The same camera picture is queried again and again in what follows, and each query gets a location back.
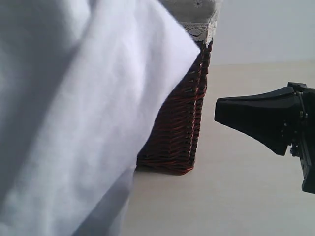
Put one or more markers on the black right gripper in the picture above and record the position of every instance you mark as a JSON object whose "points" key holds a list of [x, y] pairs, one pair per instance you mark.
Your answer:
{"points": [[262, 117]]}

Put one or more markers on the white t-shirt red lettering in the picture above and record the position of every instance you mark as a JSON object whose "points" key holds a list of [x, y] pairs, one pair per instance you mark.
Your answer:
{"points": [[81, 84]]}

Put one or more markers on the dark brown wicker basket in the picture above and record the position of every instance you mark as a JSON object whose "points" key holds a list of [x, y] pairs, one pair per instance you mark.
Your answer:
{"points": [[171, 147]]}

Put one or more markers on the cream lace-trimmed cloth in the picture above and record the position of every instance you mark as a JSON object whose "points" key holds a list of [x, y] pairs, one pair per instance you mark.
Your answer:
{"points": [[198, 17]]}

